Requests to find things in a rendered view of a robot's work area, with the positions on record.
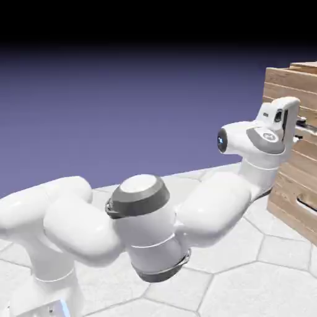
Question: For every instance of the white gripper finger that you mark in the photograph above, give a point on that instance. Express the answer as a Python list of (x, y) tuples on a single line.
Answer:
[(298, 138)]

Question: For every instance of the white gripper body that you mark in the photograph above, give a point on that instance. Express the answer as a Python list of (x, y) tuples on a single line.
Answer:
[(291, 116)]

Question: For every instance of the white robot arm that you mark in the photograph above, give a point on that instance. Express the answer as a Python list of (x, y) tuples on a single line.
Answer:
[(148, 223)]

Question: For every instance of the light wood cabinet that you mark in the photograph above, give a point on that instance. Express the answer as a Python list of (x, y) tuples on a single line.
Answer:
[(297, 178)]

